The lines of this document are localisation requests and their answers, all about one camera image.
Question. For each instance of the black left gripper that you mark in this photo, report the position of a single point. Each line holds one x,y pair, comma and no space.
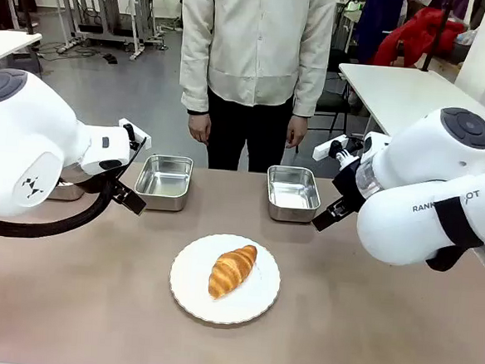
119,189

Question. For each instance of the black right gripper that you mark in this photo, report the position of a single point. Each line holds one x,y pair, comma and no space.
346,187

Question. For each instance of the person's left forearm, cream sleeve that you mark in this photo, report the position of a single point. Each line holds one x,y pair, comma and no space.
309,82

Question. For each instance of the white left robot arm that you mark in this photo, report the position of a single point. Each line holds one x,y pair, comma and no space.
25,133

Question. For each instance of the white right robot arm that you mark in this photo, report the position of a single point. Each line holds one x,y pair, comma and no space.
419,161

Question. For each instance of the person's right forearm, cream sleeve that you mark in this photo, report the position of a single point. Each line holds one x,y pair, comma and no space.
195,79

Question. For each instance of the steel rectangular container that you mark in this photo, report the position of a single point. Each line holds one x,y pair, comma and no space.
163,182
293,194
69,190

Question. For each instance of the golden croissant bread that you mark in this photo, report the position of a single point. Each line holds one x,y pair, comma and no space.
232,271

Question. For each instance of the person's left hand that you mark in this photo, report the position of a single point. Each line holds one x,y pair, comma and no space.
297,131

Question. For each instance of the person's right hand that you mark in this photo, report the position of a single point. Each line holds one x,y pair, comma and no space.
199,127

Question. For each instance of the white scalloped plate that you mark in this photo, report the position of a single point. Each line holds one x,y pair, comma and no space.
251,299

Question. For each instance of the black folding chair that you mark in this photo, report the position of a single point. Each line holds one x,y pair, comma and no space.
333,101

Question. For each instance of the large white side table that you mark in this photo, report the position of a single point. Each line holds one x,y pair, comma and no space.
398,97

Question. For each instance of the small black floor object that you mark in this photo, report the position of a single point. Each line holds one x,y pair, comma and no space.
110,59

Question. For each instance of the person in cream shirt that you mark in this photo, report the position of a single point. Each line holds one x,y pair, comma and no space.
256,45

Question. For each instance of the small white side table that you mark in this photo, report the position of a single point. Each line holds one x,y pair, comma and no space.
6,46

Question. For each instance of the dark blue hanging cloth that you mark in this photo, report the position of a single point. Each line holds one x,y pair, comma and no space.
376,20

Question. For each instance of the red jacket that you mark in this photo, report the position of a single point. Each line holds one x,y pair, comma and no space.
419,36

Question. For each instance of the thin black pole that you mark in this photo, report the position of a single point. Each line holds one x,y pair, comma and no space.
436,33

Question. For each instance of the grey plastic basket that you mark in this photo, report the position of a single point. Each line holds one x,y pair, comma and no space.
464,47

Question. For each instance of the thick black pole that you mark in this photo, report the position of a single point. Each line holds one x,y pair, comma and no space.
26,0

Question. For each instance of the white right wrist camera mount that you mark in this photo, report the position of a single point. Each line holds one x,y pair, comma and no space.
326,149

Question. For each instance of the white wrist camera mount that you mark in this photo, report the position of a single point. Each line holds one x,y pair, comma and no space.
136,129
326,149

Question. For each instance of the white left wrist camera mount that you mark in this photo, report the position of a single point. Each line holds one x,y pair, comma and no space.
136,129

